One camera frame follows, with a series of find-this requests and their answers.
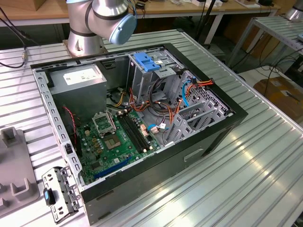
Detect metal socket cover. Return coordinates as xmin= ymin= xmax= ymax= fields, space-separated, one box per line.
xmin=91 ymin=111 xmax=117 ymax=138

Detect blue data wire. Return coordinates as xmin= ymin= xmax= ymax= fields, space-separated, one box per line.
xmin=181 ymin=77 xmax=197 ymax=108

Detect blue drive latch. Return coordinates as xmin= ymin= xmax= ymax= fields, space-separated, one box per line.
xmin=133 ymin=53 xmax=162 ymax=73

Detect red black twisted wire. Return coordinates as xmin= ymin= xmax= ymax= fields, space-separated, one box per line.
xmin=62 ymin=105 xmax=78 ymax=145

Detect brown cardboard box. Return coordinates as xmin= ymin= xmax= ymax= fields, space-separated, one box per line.
xmin=253 ymin=77 xmax=303 ymax=119

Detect grey power supply unit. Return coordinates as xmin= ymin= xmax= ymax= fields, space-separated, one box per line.
xmin=48 ymin=63 xmax=108 ymax=121

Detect blue expansion slot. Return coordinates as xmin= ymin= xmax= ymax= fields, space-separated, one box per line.
xmin=93 ymin=156 xmax=133 ymax=180

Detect green motherboard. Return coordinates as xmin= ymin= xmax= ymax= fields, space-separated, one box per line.
xmin=75 ymin=110 xmax=161 ymax=186

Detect grey parts rack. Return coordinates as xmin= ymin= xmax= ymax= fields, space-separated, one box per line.
xmin=0 ymin=126 xmax=41 ymax=215

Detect short blue wire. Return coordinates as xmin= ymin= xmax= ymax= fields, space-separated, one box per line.
xmin=146 ymin=124 xmax=170 ymax=135

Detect orange red power wire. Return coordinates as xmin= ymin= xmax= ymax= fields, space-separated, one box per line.
xmin=169 ymin=79 xmax=215 ymax=125

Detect yellow black power wires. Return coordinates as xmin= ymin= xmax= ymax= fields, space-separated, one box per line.
xmin=113 ymin=87 xmax=131 ymax=107

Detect black tripod stand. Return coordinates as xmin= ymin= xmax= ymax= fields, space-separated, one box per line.
xmin=195 ymin=0 xmax=217 ymax=45

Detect CPU socket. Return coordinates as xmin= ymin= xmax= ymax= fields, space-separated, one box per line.
xmin=103 ymin=134 xmax=123 ymax=151

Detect black blue bracket clip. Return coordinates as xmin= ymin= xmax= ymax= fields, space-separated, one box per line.
xmin=43 ymin=188 xmax=57 ymax=206

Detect black cable bundle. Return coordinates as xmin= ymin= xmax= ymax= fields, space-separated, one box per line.
xmin=148 ymin=77 xmax=172 ymax=116

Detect metal slot bracket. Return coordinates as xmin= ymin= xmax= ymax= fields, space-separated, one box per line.
xmin=42 ymin=165 xmax=82 ymax=225

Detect black RAM slot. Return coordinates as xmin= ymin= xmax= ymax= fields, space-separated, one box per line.
xmin=124 ymin=111 xmax=150 ymax=150
xmin=120 ymin=112 xmax=148 ymax=152
xmin=126 ymin=110 xmax=153 ymax=149
xmin=117 ymin=113 xmax=145 ymax=153

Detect red orange wire bundle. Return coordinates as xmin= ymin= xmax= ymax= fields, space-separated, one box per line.
xmin=129 ymin=87 xmax=152 ymax=113

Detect black cable with connector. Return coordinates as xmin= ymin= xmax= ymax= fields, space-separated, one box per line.
xmin=0 ymin=7 xmax=38 ymax=68

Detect metal slat table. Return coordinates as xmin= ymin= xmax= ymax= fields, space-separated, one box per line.
xmin=227 ymin=15 xmax=303 ymax=68

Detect black PC case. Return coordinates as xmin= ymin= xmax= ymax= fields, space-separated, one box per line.
xmin=30 ymin=42 xmax=249 ymax=226

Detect metal drive cage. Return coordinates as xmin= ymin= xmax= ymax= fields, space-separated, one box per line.
xmin=126 ymin=48 xmax=184 ymax=105

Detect metal disk bay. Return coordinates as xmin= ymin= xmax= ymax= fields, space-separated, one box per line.
xmin=163 ymin=70 xmax=235 ymax=146

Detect wooden desk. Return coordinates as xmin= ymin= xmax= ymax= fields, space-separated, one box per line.
xmin=0 ymin=0 xmax=281 ymax=26

